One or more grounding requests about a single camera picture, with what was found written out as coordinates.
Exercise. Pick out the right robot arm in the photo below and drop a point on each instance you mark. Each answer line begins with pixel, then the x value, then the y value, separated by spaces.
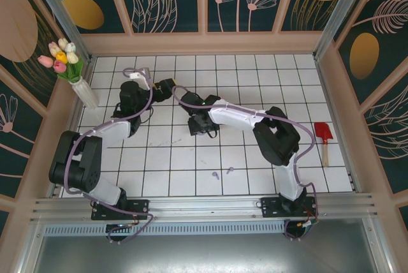
pixel 274 139

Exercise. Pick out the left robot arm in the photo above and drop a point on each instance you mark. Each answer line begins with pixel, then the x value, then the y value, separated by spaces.
pixel 76 171

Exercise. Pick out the white ribbed vase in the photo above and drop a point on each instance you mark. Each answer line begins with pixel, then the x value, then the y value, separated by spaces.
pixel 84 94

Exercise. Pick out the artificial tulip bouquet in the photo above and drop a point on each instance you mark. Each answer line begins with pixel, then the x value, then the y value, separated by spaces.
pixel 63 59

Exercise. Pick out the aluminium mounting rail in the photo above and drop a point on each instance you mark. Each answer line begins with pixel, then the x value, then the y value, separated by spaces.
pixel 207 204

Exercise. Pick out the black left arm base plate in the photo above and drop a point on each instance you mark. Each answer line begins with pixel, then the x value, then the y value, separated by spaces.
pixel 140 206

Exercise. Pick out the aluminium corner post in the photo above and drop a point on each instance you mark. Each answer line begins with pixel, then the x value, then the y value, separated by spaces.
pixel 338 14
pixel 60 14

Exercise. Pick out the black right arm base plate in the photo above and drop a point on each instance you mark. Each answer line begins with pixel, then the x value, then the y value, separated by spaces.
pixel 271 206

